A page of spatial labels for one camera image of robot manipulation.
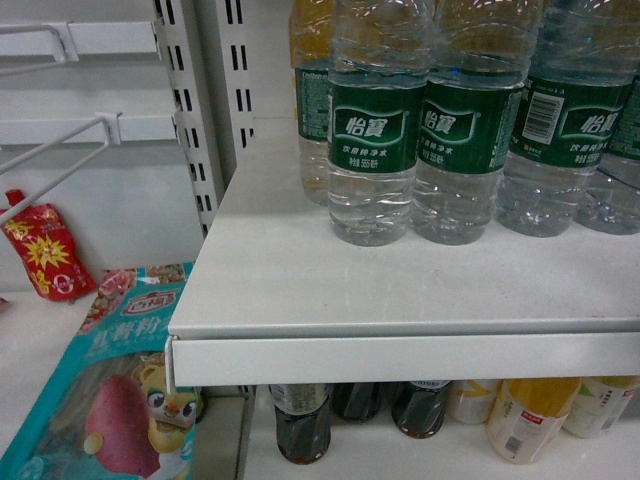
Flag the water bottle front left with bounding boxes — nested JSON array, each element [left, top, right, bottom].
[[328, 1, 434, 246]]

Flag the water bottle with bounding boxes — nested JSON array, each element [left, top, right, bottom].
[[411, 1, 543, 245], [575, 113, 639, 235], [328, 1, 434, 246], [288, 1, 333, 206]]

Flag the water bottle rear left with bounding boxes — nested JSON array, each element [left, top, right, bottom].
[[288, 1, 333, 206]]

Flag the white slotted shelf upright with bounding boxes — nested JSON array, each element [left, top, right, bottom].
[[155, 1, 254, 234]]

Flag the water bottle front middle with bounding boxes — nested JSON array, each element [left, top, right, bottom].
[[411, 1, 543, 245]]

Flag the water bottle far right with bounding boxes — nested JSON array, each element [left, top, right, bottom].
[[575, 113, 639, 235]]

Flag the water bottle barcode label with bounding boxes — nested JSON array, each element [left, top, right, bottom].
[[495, 0, 639, 237]]

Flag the dark tea bottle middle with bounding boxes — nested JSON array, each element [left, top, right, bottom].
[[331, 382, 382, 423]]

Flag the dark tea bottle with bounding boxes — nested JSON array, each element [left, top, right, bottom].
[[331, 382, 382, 423], [391, 380, 452, 439], [269, 383, 331, 465]]

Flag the dark tea bottle left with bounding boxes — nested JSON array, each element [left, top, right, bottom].
[[269, 383, 331, 465]]

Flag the dark tea bottle right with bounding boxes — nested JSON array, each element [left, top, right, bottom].
[[391, 380, 452, 439]]

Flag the cream label drink bottle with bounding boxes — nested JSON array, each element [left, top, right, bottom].
[[447, 379, 502, 425]]

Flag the red snack packet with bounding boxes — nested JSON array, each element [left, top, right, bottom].
[[1, 203, 97, 302]]

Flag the yellow juice bottle white label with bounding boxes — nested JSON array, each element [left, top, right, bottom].
[[486, 377, 582, 464]]

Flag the teal sweet potato noodle bag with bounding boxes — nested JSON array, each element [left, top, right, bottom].
[[1, 262, 203, 479]]

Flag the pale green drink bottle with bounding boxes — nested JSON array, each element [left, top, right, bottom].
[[562, 375, 639, 439]]

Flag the white wire display hook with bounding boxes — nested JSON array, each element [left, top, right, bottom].
[[1, 112, 180, 225]]

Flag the white upper wire hook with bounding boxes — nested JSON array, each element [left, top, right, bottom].
[[1, 21, 158, 77]]

